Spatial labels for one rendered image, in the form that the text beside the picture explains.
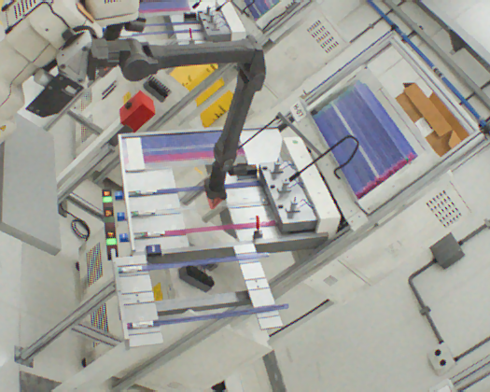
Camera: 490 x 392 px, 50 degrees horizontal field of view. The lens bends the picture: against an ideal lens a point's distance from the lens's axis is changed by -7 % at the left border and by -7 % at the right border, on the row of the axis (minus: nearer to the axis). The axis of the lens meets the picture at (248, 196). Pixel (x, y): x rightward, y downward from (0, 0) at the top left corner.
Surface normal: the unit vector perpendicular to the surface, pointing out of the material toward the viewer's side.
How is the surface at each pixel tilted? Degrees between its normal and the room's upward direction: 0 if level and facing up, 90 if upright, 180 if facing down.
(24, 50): 90
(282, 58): 90
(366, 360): 90
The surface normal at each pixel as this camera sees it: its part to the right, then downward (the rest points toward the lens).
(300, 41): 0.24, 0.67
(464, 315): -0.61, -0.47
